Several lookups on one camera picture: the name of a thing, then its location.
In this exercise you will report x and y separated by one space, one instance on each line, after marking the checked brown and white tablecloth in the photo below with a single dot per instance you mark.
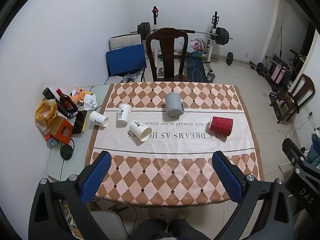
175 145

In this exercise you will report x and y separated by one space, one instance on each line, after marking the grey mug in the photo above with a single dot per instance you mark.
173 103

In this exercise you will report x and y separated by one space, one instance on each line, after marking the small red and white packet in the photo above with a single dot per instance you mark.
51 140

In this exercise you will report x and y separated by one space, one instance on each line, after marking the dark wine bottle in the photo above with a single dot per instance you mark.
67 101

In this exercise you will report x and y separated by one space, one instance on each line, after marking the exercise machine with pink pad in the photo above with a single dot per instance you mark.
278 73

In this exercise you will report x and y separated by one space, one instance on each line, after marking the white padded chair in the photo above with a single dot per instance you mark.
123 41

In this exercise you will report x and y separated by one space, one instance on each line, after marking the white weight rack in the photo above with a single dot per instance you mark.
214 30

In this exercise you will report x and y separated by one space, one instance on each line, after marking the blue weight bench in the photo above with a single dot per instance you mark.
197 71

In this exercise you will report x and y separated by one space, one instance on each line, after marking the chrome dumbbell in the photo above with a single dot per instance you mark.
161 71
211 76

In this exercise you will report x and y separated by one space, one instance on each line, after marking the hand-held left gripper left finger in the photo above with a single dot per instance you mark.
96 177

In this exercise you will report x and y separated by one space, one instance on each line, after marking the red ribbed paper cup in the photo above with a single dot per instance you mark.
220 126

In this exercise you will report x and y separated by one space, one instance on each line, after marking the white paper cup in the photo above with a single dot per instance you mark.
123 115
98 118
138 130

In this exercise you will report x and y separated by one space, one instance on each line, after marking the orange snack packets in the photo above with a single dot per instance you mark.
78 96

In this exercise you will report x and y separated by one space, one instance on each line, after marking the black dumbbell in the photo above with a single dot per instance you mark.
260 68

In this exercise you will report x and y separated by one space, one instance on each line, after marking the blue cloth pile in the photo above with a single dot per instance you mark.
315 151

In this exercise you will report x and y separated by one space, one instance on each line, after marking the yellow plastic bag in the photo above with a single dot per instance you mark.
43 113

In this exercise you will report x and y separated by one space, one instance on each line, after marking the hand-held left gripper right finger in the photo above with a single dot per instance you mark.
226 177

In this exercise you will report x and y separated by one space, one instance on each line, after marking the person's legs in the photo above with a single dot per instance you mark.
170 230

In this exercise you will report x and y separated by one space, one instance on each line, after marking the white door frame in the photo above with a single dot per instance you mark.
278 22

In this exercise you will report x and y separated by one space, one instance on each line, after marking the black bottle box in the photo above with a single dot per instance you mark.
56 102

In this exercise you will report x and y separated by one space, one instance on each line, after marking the dark wooden chair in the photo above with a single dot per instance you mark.
167 45
301 90

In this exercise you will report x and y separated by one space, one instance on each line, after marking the black smartphone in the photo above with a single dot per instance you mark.
80 122

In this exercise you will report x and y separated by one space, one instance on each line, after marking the pink and white plastic bag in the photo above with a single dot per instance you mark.
196 45

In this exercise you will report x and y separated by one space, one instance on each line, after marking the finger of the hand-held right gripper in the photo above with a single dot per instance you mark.
291 151

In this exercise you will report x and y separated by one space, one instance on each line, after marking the orange cardboard box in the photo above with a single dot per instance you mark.
60 130

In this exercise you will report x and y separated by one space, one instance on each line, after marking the small black barbell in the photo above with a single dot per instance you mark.
229 58

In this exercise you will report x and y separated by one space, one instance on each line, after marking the crumpled white tissue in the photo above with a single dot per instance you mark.
90 102

